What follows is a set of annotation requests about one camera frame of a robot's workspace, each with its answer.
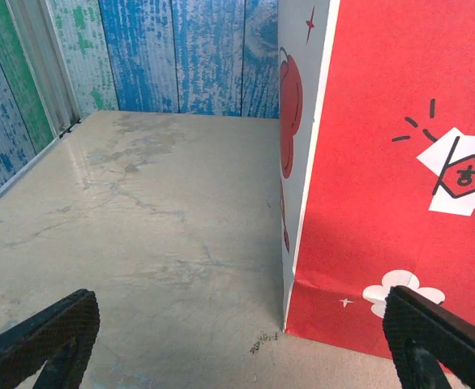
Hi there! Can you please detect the red and white paper bag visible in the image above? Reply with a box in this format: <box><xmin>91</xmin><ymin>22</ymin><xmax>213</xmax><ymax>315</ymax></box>
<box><xmin>277</xmin><ymin>0</ymin><xmax>475</xmax><ymax>376</ymax></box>

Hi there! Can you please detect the aluminium corner post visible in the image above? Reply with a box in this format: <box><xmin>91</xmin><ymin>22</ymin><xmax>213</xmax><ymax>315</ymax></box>
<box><xmin>6</xmin><ymin>0</ymin><xmax>83</xmax><ymax>139</ymax></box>

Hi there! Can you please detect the aluminium table side rail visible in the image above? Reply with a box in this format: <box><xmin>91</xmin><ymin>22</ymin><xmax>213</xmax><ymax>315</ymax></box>
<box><xmin>0</xmin><ymin>121</ymin><xmax>83</xmax><ymax>220</ymax></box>

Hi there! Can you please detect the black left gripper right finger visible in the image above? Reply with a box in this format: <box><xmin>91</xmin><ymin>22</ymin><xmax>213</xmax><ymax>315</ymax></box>
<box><xmin>383</xmin><ymin>284</ymin><xmax>475</xmax><ymax>389</ymax></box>

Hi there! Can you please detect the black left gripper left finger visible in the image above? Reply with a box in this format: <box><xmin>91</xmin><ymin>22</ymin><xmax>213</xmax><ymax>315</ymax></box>
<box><xmin>0</xmin><ymin>288</ymin><xmax>101</xmax><ymax>389</ymax></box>

